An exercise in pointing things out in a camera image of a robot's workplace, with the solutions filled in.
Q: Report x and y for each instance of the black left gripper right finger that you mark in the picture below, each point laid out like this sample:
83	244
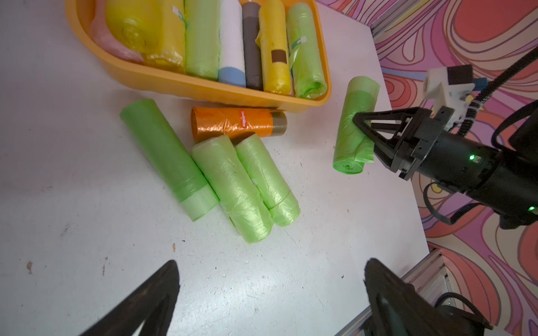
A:
396	309

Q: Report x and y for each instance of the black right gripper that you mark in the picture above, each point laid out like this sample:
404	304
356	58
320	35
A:
407	141

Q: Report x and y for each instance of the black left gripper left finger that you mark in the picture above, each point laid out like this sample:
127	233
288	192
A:
149	308

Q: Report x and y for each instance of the green roll with label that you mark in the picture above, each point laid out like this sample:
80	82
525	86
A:
353	148

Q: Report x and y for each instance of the light green roll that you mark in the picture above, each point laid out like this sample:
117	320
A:
304	57
274	190
202	38
240	199

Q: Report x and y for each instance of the green yellow trash bag roll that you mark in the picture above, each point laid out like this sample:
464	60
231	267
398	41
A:
272	40

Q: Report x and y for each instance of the white blue trash bag roll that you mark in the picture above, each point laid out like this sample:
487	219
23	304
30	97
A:
232	57

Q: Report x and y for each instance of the grey trash bag roll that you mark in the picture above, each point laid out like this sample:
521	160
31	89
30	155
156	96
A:
250	27

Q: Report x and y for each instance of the pink trash bag roll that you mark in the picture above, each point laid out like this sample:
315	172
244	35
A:
102	36

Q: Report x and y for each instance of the orange plastic storage box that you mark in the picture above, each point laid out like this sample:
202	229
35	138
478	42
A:
80	15

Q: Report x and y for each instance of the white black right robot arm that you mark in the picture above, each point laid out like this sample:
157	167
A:
482	200

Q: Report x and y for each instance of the green trash bag roll left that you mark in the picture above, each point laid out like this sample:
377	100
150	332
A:
169	157

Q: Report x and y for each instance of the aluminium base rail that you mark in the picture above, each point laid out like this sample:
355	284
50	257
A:
429	279

